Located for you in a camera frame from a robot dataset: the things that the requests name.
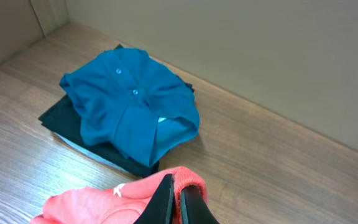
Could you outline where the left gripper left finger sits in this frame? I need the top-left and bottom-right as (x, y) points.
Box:
(134, 174), (175, 224)

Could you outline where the blue polo shirt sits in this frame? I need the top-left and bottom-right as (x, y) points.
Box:
(58, 47), (201, 168)

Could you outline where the red printed t-shirt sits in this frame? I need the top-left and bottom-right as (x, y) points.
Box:
(30, 166), (208, 224)

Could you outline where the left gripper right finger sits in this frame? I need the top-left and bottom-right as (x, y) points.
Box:
(180, 185), (219, 224)

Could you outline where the black folded garment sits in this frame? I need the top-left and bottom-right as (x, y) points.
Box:
(37, 44), (195, 179)

